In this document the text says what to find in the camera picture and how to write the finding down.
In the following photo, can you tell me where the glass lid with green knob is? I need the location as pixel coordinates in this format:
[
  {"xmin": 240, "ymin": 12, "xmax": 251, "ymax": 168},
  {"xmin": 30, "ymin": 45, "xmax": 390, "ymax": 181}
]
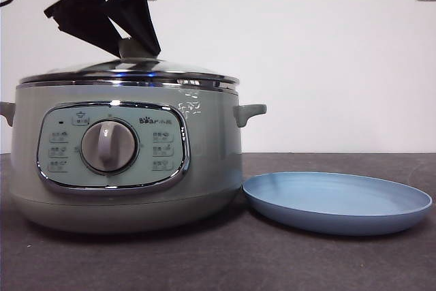
[{"xmin": 19, "ymin": 39, "xmax": 240, "ymax": 85}]

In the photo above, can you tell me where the pale green electric steamer pot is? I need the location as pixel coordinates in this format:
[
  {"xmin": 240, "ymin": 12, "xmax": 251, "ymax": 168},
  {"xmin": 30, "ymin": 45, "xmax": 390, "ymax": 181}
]
[{"xmin": 0, "ymin": 78, "xmax": 268, "ymax": 235}]

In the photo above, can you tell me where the blue round plate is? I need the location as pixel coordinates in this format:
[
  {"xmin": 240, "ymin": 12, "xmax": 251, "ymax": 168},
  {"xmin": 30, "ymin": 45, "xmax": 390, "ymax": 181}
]
[{"xmin": 241, "ymin": 170, "xmax": 433, "ymax": 236}]

